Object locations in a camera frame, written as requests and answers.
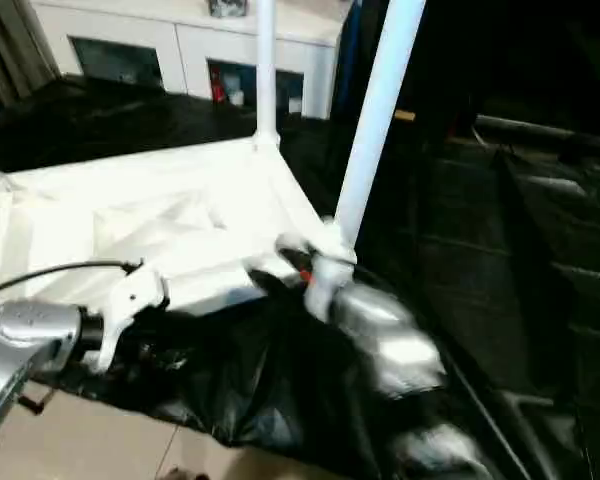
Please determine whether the black metal folding frame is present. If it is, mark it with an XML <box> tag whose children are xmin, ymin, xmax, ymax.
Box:
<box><xmin>18</xmin><ymin>388</ymin><xmax>57</xmax><ymax>417</ymax></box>

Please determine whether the dark long metal bar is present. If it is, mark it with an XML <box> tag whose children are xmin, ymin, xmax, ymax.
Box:
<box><xmin>473</xmin><ymin>113</ymin><xmax>600</xmax><ymax>147</ymax></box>

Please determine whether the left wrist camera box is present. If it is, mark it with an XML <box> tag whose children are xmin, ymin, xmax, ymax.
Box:
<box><xmin>96</xmin><ymin>263</ymin><xmax>172</xmax><ymax>375</ymax></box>

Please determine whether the white cabinet with glass doors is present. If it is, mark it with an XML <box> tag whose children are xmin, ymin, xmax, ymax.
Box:
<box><xmin>29</xmin><ymin>0</ymin><xmax>342</xmax><ymax>120</ymax></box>

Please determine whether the black mat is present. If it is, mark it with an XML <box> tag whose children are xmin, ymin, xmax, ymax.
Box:
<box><xmin>0</xmin><ymin>74</ymin><xmax>600</xmax><ymax>480</ymax></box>

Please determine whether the white plastic table top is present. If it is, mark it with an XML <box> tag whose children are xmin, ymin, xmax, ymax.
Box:
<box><xmin>0</xmin><ymin>137</ymin><xmax>360</xmax><ymax>322</ymax></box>

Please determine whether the dark rounded object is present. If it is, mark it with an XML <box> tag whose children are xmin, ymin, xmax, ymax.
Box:
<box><xmin>161</xmin><ymin>466</ymin><xmax>207</xmax><ymax>480</ymax></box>

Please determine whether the dark grey curtain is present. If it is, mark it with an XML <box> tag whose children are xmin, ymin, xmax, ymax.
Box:
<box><xmin>0</xmin><ymin>0</ymin><xmax>60</xmax><ymax>107</ymax></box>

